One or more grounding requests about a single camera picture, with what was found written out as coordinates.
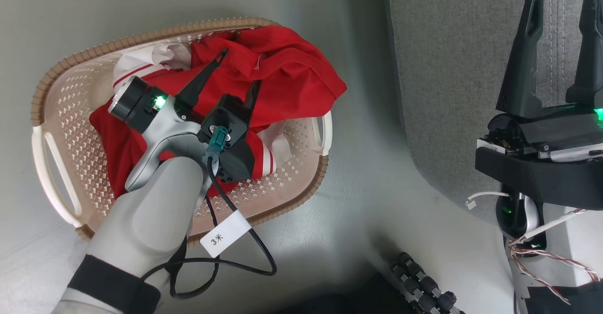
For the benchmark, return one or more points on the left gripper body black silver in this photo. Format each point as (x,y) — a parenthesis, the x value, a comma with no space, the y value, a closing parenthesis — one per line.
(136,102)

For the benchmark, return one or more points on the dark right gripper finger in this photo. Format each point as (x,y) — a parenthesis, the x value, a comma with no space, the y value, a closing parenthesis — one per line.
(591,54)
(520,69)

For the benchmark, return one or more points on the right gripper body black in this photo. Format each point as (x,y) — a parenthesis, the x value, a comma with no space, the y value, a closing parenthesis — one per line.
(556,135)

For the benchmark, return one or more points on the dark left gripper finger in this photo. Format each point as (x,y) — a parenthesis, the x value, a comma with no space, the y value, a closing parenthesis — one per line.
(200,85)
(253,99)

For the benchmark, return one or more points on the red garment with white stripes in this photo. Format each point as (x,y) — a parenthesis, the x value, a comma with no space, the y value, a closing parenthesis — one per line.
(292,78)

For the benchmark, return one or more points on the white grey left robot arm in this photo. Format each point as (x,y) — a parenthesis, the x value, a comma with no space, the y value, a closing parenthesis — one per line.
(146,219)

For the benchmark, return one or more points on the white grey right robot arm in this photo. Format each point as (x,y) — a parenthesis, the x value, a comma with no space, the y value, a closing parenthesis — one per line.
(570,243)

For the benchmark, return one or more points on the beige perforated laundry basket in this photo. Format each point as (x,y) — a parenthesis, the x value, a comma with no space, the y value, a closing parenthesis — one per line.
(75,111)

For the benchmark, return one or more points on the grey fabric sofa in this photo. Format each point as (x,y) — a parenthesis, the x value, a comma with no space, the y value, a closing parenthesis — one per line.
(447,69)

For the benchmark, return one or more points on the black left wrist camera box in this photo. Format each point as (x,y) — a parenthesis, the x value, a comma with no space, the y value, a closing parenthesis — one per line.
(231,116)

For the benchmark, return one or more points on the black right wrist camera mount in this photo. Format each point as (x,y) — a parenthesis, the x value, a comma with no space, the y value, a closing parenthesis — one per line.
(541,182)

